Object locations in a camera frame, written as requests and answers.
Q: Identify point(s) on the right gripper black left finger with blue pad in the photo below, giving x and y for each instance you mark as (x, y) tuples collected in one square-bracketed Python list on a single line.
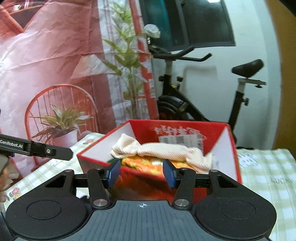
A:
[(101, 180)]

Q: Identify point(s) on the dark window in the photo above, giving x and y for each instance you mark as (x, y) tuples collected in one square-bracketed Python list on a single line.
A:
[(197, 23)]

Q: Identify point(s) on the checkered floral tablecloth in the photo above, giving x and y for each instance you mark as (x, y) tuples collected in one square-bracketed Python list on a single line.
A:
[(270, 174)]

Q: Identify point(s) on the white plastic bag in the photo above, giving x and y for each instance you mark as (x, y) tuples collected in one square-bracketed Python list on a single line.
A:
[(152, 31)]

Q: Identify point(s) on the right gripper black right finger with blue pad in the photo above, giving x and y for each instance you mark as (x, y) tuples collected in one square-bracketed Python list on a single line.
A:
[(182, 179)]

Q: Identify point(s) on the orange floral oven mitt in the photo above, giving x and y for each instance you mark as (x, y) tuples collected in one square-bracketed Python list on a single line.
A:
[(146, 165)]

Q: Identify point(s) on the red strawberry cardboard box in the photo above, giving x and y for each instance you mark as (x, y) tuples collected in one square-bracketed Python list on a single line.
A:
[(210, 137)]

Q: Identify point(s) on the brown wooden door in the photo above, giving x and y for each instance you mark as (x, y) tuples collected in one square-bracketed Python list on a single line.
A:
[(284, 23)]

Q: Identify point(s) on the cream knitted cloth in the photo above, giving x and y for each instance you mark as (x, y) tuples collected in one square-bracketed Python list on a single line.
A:
[(179, 155)]

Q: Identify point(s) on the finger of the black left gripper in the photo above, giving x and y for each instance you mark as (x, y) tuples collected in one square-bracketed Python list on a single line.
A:
[(12, 145)]

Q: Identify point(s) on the pink printed backdrop curtain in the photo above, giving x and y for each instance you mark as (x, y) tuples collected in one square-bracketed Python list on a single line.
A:
[(69, 68)]

